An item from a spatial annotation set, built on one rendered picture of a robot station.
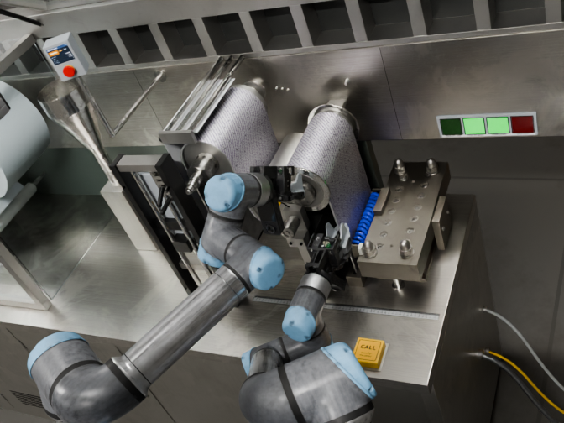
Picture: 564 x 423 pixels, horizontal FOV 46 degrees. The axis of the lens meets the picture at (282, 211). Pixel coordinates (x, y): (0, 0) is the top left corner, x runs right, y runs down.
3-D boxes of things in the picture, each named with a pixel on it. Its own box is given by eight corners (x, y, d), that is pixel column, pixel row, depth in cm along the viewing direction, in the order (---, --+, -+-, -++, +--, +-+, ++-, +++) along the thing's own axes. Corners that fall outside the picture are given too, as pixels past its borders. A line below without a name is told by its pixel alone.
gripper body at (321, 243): (341, 232, 164) (326, 268, 157) (349, 255, 170) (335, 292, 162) (312, 231, 168) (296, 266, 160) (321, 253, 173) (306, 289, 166)
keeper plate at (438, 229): (437, 249, 184) (431, 221, 177) (445, 224, 191) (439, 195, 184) (446, 250, 183) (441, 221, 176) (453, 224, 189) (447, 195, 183)
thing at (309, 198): (284, 201, 169) (286, 180, 163) (286, 195, 170) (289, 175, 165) (311, 210, 168) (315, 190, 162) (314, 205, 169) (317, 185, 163)
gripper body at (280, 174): (296, 165, 153) (271, 166, 143) (297, 203, 154) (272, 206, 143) (268, 165, 157) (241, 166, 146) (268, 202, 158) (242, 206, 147)
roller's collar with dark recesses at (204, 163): (192, 185, 174) (182, 167, 170) (202, 170, 177) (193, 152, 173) (213, 186, 171) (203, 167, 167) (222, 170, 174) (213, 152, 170)
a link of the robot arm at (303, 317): (285, 342, 157) (274, 321, 151) (301, 306, 164) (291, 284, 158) (316, 347, 153) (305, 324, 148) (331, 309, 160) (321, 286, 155)
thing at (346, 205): (347, 253, 179) (328, 202, 167) (370, 193, 193) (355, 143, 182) (348, 253, 178) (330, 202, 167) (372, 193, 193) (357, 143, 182)
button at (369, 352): (352, 365, 166) (350, 359, 165) (360, 342, 171) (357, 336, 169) (378, 369, 163) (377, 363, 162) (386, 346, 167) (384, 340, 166)
